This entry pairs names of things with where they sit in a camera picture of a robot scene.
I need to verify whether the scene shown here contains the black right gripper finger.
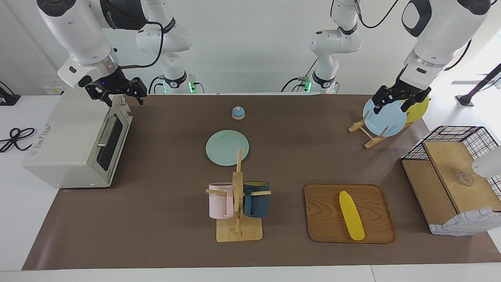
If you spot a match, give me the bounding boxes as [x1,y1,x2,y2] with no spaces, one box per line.
[130,77,148,106]
[86,88,115,108]

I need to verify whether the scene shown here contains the oven door with metal handle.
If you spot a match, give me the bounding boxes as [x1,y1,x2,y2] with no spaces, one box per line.
[89,105,134,187]

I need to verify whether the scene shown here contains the pale green plate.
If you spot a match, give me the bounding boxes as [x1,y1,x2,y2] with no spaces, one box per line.
[205,130,250,167]

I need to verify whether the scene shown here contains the yellow corn cob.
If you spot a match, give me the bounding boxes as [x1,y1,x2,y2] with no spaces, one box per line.
[339,191,366,241]

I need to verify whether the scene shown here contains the beige toaster oven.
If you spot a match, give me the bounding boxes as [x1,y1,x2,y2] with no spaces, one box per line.
[22,93,134,189]

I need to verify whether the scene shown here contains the yellow plate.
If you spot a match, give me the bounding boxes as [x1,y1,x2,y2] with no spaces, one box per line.
[403,92,430,124]

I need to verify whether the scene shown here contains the light blue plate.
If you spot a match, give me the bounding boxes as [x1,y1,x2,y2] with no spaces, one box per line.
[362,96,408,138]

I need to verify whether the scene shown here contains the wooden plate rack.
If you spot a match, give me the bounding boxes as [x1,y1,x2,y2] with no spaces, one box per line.
[348,98,432,150]

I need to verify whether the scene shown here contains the white power strip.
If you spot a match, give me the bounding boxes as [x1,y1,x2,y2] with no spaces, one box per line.
[41,75,69,96]

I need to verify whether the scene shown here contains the small clear glass dish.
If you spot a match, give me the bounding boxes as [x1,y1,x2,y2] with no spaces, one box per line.
[456,171,475,187]

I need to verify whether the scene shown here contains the brown table mat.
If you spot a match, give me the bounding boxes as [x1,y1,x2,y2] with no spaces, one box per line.
[22,93,501,271]

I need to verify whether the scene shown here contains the white rounded object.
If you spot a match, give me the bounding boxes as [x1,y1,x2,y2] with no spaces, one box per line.
[471,146,501,179]

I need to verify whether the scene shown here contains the brown wooden tray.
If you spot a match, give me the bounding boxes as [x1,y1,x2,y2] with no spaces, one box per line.
[304,184,398,244]

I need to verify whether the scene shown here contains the pink mug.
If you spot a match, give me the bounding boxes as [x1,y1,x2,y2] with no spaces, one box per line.
[208,182,235,220]

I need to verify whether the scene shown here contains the dark blue mug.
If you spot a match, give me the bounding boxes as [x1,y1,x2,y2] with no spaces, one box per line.
[242,181,270,219]

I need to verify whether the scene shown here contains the wooden mug tree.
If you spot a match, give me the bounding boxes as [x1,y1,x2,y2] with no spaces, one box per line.
[205,148,272,243]

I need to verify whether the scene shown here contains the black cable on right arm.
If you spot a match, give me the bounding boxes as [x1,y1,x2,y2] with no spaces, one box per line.
[117,21,164,71]

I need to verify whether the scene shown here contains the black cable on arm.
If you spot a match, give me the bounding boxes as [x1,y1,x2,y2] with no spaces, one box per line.
[353,0,398,29]
[117,21,164,71]

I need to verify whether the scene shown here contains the black camera stand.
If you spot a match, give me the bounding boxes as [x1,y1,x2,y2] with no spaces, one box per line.
[456,63,501,107]

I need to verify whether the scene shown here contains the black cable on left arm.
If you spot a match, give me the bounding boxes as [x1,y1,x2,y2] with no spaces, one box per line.
[353,0,398,29]

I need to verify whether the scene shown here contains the wire basket with wooden shelves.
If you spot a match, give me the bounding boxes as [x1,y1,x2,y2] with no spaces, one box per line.
[400,125,501,237]

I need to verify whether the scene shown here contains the black clamp mount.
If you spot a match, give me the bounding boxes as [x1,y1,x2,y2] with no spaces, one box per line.
[0,81,21,107]

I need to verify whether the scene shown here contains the coiled black cable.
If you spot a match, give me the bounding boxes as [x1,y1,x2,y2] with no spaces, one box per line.
[0,127,37,154]

